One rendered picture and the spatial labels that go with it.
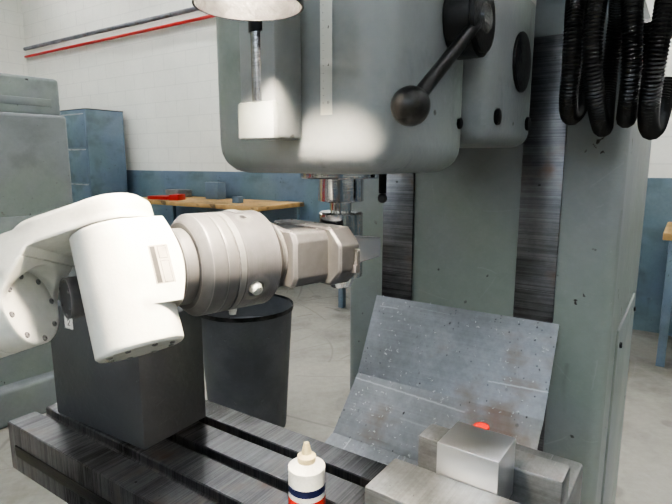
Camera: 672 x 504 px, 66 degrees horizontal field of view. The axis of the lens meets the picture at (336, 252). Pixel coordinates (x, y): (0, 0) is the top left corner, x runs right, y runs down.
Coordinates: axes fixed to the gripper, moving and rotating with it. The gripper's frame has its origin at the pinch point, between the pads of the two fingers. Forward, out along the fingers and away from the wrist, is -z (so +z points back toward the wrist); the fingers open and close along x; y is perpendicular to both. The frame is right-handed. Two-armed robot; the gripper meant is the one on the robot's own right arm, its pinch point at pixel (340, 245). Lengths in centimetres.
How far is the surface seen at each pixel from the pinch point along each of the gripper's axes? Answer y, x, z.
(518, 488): 22.7, -18.2, -7.4
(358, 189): -6.1, -2.4, -0.2
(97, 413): 29, 38, 15
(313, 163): -8.7, -4.5, 7.5
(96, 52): -166, 783, -235
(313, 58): -17.4, -5.2, 8.2
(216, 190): 22, 511, -271
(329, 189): -6.1, -0.8, 2.3
